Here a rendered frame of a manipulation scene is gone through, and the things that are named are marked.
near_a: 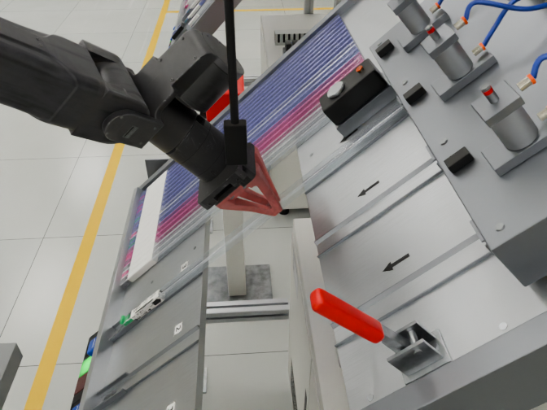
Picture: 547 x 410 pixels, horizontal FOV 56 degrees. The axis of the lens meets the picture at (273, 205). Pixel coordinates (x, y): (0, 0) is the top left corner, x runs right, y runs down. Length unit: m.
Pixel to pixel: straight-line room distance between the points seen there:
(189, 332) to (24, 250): 1.61
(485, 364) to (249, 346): 1.35
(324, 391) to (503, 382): 0.51
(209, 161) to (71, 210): 1.79
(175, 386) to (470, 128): 0.41
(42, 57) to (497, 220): 0.35
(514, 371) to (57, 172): 2.39
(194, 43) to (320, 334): 0.57
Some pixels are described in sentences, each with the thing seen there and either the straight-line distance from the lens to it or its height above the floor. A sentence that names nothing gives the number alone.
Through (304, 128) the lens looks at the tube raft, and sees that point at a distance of 0.70.
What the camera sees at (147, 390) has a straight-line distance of 0.66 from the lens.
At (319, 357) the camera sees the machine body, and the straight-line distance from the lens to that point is 0.88.
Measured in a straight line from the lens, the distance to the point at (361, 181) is 0.55.
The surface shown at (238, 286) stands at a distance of 1.76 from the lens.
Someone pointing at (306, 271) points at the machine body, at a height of 0.62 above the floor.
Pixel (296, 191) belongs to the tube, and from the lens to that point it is 0.61.
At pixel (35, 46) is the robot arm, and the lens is 0.45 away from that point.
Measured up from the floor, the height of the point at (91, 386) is 0.73.
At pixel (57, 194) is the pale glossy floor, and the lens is 2.45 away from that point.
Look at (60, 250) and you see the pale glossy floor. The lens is 2.14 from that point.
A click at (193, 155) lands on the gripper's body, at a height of 1.04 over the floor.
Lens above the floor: 1.33
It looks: 37 degrees down
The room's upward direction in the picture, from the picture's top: straight up
